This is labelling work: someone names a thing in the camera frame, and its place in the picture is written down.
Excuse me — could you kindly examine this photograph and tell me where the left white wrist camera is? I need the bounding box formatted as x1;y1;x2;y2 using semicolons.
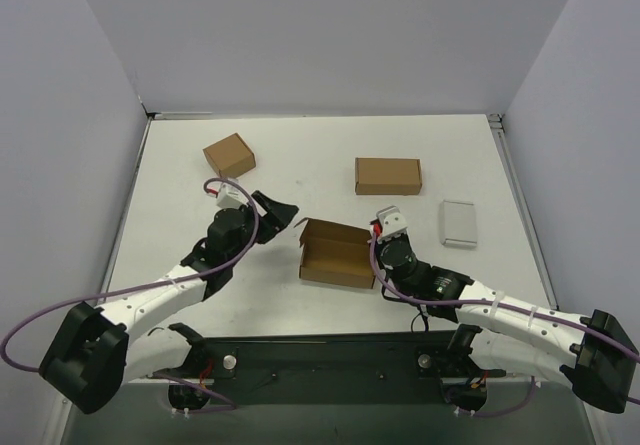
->
209;178;246;209

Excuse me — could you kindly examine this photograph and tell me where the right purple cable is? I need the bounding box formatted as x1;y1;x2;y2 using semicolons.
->
367;229;640;419

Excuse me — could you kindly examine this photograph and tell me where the small white flat box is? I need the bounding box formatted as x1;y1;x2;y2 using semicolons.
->
438;200;478;249

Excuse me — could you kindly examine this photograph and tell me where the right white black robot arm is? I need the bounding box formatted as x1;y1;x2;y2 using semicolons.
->
370;237;639;414

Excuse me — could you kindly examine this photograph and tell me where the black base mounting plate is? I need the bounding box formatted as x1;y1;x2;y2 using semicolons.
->
169;330;506;407

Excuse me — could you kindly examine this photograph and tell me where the purple cable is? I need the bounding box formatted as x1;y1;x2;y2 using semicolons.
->
367;229;640;419
2;178;261;414

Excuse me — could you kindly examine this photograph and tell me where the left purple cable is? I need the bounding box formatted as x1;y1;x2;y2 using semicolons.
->
2;178;261;414

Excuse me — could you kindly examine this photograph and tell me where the small square cardboard box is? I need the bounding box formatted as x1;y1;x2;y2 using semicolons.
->
203;133;256;178

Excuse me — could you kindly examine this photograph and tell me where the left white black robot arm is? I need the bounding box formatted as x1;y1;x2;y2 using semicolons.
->
38;191;299;414

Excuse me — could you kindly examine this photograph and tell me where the rectangular closed cardboard box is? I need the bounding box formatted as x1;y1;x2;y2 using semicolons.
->
355;157;423;196

